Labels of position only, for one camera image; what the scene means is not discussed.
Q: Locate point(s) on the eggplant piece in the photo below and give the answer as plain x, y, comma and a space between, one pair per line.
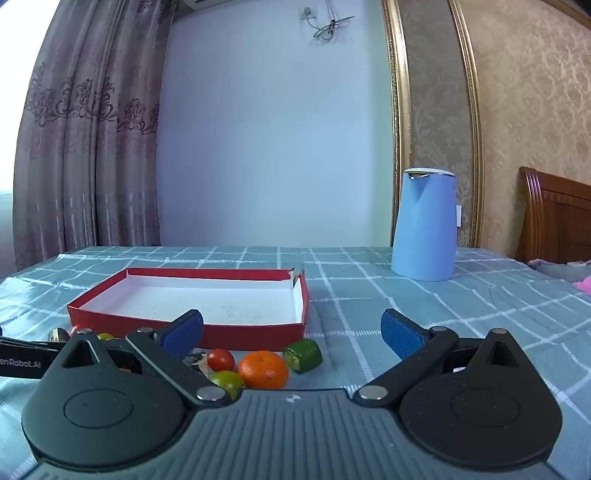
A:
58, 334
196, 359

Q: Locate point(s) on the teal checked tablecloth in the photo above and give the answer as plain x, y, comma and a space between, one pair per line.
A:
351, 323

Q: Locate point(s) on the orange mandarin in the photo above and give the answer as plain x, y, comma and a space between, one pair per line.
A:
263, 369

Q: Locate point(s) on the green cucumber piece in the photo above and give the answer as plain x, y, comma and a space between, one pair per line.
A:
303, 356

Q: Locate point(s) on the red cherry tomato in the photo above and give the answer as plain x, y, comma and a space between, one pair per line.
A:
81, 329
221, 360

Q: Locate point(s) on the white wall socket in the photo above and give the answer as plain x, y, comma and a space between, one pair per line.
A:
307, 12

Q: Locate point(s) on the white wall switch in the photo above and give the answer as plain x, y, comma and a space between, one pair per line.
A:
459, 216

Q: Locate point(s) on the pink item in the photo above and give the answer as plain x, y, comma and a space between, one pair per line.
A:
584, 285

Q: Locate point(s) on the blue electric kettle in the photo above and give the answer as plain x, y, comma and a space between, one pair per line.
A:
422, 226

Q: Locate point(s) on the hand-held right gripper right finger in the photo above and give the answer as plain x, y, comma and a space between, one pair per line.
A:
400, 333

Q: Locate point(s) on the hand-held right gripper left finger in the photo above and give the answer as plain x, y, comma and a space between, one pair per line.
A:
183, 331

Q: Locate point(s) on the wooden headboard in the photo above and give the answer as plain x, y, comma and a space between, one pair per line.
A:
554, 217

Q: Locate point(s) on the grey cloth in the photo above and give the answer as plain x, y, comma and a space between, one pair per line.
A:
554, 270

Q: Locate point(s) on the large green tomato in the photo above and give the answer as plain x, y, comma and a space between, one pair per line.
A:
226, 380

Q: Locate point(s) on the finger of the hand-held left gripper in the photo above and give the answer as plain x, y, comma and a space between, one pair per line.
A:
27, 343

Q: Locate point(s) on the red cardboard box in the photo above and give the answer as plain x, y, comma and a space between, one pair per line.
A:
194, 295

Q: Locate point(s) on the gold framed wall panel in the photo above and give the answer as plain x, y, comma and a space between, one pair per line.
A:
398, 115

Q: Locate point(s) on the small green tomato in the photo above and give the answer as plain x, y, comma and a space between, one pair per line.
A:
105, 336

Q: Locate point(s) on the brown patterned curtain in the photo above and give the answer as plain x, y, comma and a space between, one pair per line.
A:
92, 138

